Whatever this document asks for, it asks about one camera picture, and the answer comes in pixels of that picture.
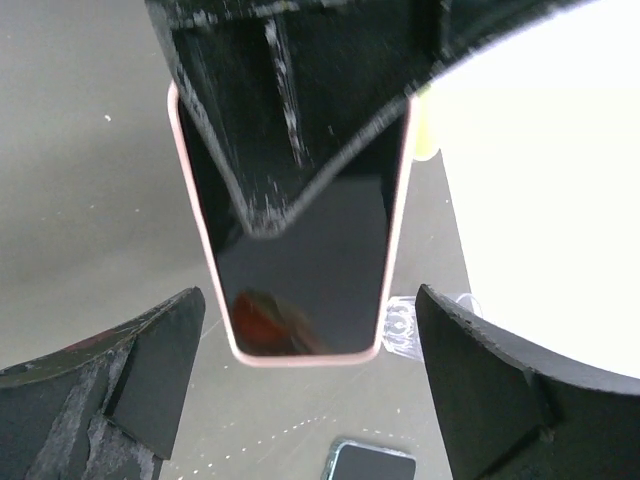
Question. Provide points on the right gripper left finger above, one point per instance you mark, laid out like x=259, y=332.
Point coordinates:
x=106, y=407

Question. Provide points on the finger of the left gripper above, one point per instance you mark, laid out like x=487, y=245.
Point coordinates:
x=285, y=94

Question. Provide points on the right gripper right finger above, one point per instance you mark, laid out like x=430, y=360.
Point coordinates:
x=508, y=408

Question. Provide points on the dark phone blue edge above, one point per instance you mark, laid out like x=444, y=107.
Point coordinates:
x=354, y=460

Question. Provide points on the clear glass tumbler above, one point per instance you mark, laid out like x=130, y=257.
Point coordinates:
x=415, y=327

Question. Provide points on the green mug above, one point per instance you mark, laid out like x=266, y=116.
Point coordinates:
x=427, y=144

